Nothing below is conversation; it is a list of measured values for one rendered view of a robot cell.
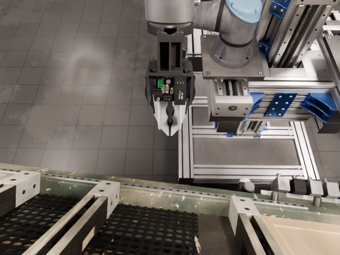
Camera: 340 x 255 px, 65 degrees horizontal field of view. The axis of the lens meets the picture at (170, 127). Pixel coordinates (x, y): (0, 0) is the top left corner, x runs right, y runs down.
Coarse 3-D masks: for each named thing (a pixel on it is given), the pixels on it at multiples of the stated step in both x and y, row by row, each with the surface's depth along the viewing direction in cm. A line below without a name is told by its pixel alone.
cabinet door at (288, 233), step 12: (264, 216) 85; (276, 228) 78; (288, 228) 79; (300, 228) 79; (312, 228) 79; (324, 228) 80; (336, 228) 81; (276, 240) 70; (288, 240) 71; (300, 240) 72; (312, 240) 73; (324, 240) 73; (336, 240) 74; (288, 252) 65; (300, 252) 66; (312, 252) 66; (324, 252) 67; (336, 252) 68
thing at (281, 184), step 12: (240, 180) 108; (276, 180) 106; (288, 180) 105; (300, 180) 105; (312, 180) 105; (324, 180) 109; (252, 192) 104; (264, 192) 105; (288, 192) 108; (300, 192) 103; (312, 192) 102; (324, 192) 104; (336, 192) 102
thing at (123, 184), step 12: (0, 168) 94; (72, 180) 90; (84, 180) 91; (96, 180) 92; (168, 192) 88; (180, 192) 88; (192, 192) 89; (204, 192) 90; (276, 204) 86; (288, 204) 87; (300, 204) 88
